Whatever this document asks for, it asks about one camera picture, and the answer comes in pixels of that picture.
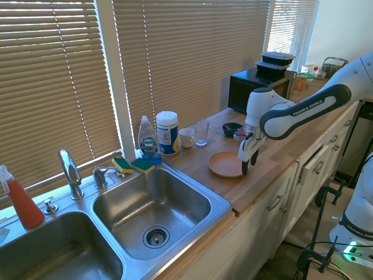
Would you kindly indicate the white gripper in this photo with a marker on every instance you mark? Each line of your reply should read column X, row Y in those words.
column 247, row 147

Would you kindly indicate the orange round plate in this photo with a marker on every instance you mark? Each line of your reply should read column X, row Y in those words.
column 225, row 164

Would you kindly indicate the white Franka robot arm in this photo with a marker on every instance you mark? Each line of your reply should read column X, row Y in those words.
column 306, row 108

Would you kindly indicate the tan horizontal window blind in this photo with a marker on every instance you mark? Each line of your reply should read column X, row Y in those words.
column 291, row 29
column 192, row 58
column 55, row 87

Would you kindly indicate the black metal clamp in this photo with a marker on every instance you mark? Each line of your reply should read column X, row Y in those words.
column 327, row 189
column 316, row 258

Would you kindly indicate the clear dish soap bottle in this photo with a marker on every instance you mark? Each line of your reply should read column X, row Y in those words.
column 149, row 143

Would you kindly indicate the clear drinking glass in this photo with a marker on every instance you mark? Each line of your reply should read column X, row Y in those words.
column 201, row 132

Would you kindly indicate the yellow green sponge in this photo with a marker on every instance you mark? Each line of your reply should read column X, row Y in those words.
column 122, row 165
column 142, row 165

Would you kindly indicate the white ceramic mug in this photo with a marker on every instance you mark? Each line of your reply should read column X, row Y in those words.
column 185, row 137

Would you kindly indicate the orange spray bottle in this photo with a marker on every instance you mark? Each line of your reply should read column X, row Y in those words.
column 24, row 201

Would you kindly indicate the container with green lid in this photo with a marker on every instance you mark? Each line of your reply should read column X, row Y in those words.
column 306, row 76

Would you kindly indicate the chrome sink sprayer knob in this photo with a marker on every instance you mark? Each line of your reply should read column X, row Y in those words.
column 50, row 206

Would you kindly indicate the disinfecting wipes canister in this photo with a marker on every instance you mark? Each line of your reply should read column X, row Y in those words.
column 167, row 132

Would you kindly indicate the stainless steel double sink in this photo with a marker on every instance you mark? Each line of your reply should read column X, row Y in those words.
column 122, row 210

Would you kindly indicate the white kitchen cabinet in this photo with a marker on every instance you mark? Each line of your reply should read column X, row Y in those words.
column 262, row 227

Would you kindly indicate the dark blue bowl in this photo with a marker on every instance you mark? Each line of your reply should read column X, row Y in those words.
column 229, row 129

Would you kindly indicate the chrome soap dispenser pump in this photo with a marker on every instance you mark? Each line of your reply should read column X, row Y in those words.
column 100, row 176

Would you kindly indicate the black plastic food container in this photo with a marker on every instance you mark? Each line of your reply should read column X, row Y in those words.
column 277, row 57
column 270, row 69

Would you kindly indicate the black dishwasher front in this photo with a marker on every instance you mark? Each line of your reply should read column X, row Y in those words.
column 360, row 140

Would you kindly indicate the black microwave oven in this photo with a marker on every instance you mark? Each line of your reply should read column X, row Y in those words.
column 247, row 87

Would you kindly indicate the chrome faucet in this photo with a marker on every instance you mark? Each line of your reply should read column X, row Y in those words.
column 70, row 172

